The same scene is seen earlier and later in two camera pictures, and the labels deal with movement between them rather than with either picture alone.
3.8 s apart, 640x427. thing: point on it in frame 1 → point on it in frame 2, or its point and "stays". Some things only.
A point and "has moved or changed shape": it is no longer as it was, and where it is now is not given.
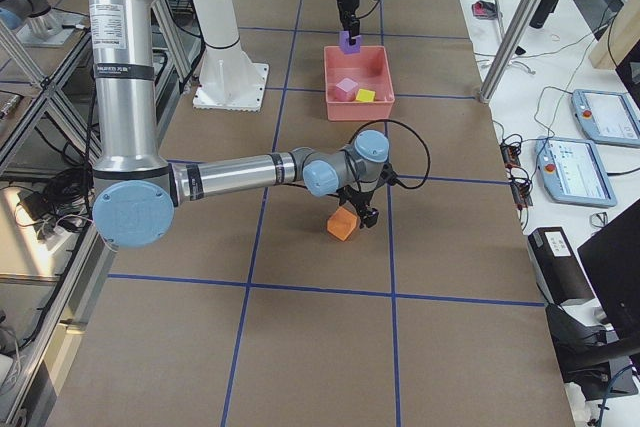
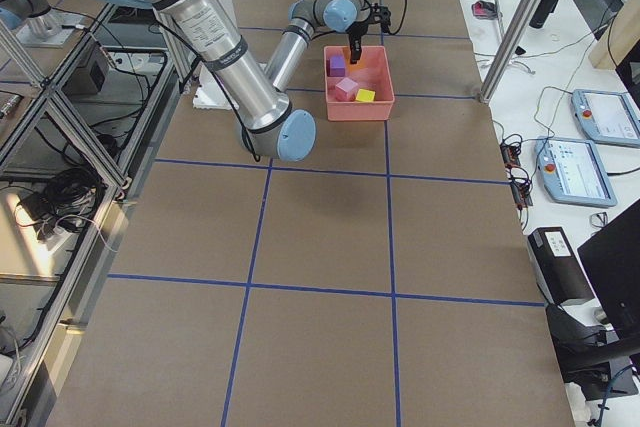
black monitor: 612,263 stays
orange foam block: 341,223 → 359,67
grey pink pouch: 483,9 stays
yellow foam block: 365,95 stays
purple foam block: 344,43 has moved or changed shape
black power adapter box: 560,272 stays
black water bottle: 547,4 stays
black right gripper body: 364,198 → 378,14
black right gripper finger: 370,217 → 355,50
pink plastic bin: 358,86 stays
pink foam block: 346,90 stays
